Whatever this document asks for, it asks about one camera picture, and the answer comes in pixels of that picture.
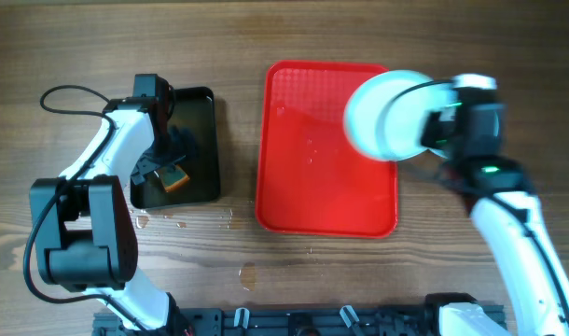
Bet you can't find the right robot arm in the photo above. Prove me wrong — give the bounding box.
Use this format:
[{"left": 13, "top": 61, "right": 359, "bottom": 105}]
[{"left": 424, "top": 87, "right": 569, "bottom": 335}]

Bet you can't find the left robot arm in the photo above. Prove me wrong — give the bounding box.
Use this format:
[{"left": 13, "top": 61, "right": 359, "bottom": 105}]
[{"left": 22, "top": 93, "right": 194, "bottom": 335}]

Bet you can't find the red plastic tray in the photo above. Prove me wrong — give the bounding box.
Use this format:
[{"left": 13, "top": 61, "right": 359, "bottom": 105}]
[{"left": 256, "top": 61, "right": 398, "bottom": 239}]

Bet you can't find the orange green scrub sponge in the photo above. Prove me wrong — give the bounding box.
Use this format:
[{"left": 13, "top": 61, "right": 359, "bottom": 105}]
[{"left": 155, "top": 164, "right": 190, "bottom": 192}]

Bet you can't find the light blue plate top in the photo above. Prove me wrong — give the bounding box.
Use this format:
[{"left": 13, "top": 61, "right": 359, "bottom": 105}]
[{"left": 343, "top": 70, "right": 455, "bottom": 161}]

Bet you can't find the black water tray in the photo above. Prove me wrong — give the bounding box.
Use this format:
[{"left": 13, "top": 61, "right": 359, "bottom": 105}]
[{"left": 130, "top": 87, "right": 221, "bottom": 209}]

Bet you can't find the light blue plate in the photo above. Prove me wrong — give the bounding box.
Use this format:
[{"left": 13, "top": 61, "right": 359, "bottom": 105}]
[
  {"left": 421, "top": 110, "right": 501, "bottom": 159},
  {"left": 343, "top": 70, "right": 455, "bottom": 161}
]

